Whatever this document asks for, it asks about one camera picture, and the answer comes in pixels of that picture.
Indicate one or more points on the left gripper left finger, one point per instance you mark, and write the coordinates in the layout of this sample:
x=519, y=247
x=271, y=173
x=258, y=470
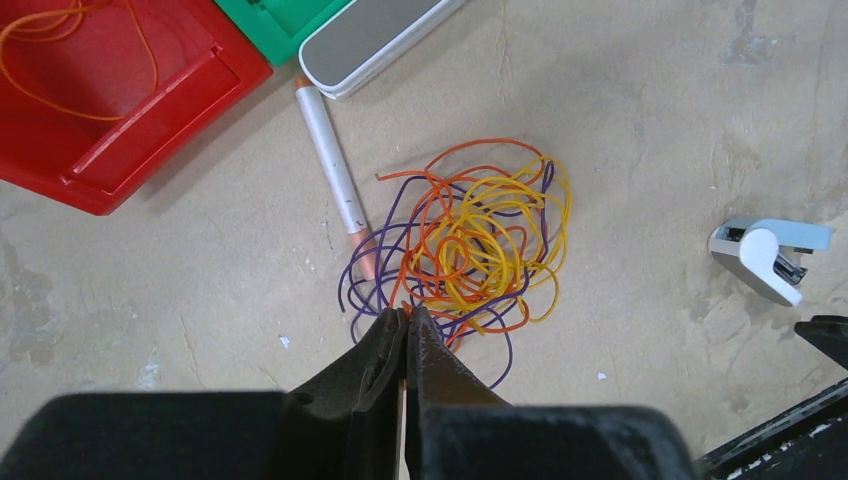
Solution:
x=343, y=423

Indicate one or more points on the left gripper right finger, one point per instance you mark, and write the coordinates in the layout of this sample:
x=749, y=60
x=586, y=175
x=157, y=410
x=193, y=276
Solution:
x=457, y=428

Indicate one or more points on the white marker orange cap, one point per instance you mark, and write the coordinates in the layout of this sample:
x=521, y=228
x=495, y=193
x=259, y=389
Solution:
x=325, y=141

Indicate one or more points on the white grey stapler case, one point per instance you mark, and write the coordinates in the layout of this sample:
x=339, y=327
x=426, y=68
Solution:
x=364, y=38

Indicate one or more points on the green plastic bin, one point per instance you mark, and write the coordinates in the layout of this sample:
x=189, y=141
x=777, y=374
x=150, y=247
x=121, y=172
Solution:
x=277, y=28

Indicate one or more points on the red plastic bin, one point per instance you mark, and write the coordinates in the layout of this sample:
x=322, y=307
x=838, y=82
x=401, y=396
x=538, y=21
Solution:
x=93, y=104

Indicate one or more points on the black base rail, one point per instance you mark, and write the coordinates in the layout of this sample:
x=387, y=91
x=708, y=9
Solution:
x=807, y=441

